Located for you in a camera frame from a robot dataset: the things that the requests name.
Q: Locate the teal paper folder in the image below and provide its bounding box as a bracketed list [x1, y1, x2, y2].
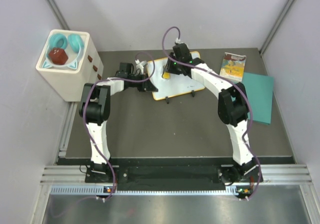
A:
[242, 72, 274, 124]

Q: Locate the yellow-framed whiteboard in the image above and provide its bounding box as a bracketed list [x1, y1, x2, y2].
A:
[150, 58, 205, 101]

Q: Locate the aluminium frame rail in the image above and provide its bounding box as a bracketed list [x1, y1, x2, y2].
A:
[40, 164, 312, 185]

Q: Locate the grey slotted cable duct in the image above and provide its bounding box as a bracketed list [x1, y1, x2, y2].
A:
[50, 185, 253, 196]

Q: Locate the illustrated booklet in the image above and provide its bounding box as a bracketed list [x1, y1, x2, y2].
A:
[219, 52, 247, 82]

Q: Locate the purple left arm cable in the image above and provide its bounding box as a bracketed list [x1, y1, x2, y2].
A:
[49, 52, 155, 218]

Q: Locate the yellow whiteboard eraser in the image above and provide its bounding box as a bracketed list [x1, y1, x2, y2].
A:
[162, 72, 171, 80]

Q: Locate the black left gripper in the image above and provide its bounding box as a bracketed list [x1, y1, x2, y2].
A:
[128, 73, 158, 93]

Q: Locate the white storage box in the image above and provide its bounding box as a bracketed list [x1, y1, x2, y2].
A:
[35, 29, 104, 102]

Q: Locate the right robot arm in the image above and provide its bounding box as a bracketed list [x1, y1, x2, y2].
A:
[165, 39, 259, 185]

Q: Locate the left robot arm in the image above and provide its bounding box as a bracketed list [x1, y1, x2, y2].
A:
[79, 61, 157, 183]

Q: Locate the dark red cube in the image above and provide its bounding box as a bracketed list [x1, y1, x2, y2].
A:
[48, 48, 68, 65]

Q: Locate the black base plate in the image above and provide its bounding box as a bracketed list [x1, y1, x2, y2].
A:
[85, 165, 256, 187]

